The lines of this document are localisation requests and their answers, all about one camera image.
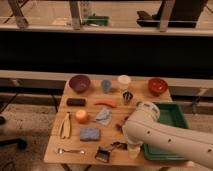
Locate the black dish brush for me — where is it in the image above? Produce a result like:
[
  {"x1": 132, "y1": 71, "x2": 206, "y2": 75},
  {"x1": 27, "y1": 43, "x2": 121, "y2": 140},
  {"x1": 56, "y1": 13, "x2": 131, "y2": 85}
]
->
[{"x1": 95, "y1": 142, "x2": 127, "y2": 163}]

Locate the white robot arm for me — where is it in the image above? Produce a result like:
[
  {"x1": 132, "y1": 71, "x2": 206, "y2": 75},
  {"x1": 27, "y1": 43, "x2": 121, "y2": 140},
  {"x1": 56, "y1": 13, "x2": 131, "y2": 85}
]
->
[{"x1": 122, "y1": 101, "x2": 213, "y2": 169}]

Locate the bunch of dark grapes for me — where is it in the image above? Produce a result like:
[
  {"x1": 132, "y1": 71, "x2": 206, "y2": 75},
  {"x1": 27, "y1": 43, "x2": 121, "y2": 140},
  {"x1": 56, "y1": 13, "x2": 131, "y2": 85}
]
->
[{"x1": 115, "y1": 116, "x2": 129, "y2": 133}]

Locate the blue-grey cloth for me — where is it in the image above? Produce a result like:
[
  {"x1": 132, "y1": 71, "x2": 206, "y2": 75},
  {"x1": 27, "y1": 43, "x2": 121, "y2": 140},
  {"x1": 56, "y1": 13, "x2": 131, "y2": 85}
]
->
[{"x1": 95, "y1": 107, "x2": 112, "y2": 126}]

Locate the wooden table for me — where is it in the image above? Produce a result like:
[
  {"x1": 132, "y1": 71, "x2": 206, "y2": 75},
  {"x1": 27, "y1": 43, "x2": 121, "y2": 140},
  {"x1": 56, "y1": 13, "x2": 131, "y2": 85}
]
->
[{"x1": 44, "y1": 79, "x2": 172, "y2": 165}]

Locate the green plastic tray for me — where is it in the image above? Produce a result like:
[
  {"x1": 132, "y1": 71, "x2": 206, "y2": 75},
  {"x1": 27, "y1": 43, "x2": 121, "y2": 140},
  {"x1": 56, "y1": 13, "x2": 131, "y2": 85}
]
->
[{"x1": 142, "y1": 102, "x2": 190, "y2": 163}]

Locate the metal measuring cup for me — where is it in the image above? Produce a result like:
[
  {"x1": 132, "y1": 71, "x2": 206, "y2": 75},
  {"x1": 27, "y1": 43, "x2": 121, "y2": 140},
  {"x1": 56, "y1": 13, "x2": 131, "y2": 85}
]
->
[{"x1": 122, "y1": 91, "x2": 133, "y2": 105}]

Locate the orange carrot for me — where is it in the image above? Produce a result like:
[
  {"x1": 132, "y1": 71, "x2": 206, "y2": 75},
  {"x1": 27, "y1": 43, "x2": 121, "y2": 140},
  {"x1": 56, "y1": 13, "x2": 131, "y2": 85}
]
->
[{"x1": 94, "y1": 101, "x2": 117, "y2": 108}]

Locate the apple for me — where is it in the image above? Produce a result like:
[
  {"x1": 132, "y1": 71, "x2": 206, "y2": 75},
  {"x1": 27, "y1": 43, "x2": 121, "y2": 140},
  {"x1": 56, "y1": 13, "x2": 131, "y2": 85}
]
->
[{"x1": 75, "y1": 110, "x2": 89, "y2": 124}]

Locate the red bowl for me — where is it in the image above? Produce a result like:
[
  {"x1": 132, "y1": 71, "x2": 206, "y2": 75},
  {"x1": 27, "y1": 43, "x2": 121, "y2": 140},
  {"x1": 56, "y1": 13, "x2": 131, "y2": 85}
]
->
[{"x1": 148, "y1": 78, "x2": 168, "y2": 96}]

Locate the white cup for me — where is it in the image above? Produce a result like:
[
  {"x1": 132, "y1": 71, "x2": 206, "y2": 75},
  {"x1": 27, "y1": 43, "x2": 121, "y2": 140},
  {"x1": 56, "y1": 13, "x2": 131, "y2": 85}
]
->
[{"x1": 117, "y1": 75, "x2": 131, "y2": 90}]

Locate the blue cup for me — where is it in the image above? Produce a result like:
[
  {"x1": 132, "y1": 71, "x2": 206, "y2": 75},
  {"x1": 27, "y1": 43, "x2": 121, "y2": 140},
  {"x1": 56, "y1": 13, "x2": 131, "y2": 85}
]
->
[{"x1": 101, "y1": 80, "x2": 112, "y2": 94}]

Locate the black eraser block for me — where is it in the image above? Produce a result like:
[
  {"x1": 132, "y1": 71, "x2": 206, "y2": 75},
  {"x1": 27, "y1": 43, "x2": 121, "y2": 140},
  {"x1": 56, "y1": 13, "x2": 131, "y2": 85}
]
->
[{"x1": 66, "y1": 98, "x2": 86, "y2": 106}]

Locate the banana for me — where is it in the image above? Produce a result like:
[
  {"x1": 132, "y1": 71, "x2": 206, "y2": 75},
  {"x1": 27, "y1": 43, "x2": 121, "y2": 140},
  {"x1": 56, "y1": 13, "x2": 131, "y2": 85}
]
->
[{"x1": 59, "y1": 113, "x2": 71, "y2": 139}]

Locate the purple bowl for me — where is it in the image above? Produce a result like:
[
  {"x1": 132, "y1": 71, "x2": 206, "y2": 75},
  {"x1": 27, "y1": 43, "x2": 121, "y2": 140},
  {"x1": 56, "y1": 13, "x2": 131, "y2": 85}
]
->
[{"x1": 69, "y1": 75, "x2": 91, "y2": 93}]

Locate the green box on shelf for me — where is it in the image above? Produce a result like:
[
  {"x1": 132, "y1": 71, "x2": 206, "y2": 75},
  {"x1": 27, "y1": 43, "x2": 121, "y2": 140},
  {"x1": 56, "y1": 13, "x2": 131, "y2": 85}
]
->
[{"x1": 86, "y1": 16, "x2": 109, "y2": 26}]

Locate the dark object on shelf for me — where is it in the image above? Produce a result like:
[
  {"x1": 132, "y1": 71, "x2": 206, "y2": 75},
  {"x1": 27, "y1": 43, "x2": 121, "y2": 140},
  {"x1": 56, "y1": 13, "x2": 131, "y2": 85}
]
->
[{"x1": 136, "y1": 0, "x2": 208, "y2": 28}]

